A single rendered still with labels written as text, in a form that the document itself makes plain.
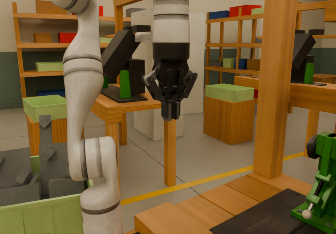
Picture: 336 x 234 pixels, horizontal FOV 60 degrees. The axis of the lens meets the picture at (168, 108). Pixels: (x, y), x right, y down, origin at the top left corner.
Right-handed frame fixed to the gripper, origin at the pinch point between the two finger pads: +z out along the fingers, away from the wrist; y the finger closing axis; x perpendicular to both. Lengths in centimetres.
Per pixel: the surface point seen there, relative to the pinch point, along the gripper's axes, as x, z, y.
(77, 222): 38, 43, -9
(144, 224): 19.8, 40.0, 5.2
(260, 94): 24, 7, 65
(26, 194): 61, 40, -20
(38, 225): 42, 42, -20
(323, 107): 2, 10, 74
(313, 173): 96, 130, 277
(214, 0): 588, -134, 612
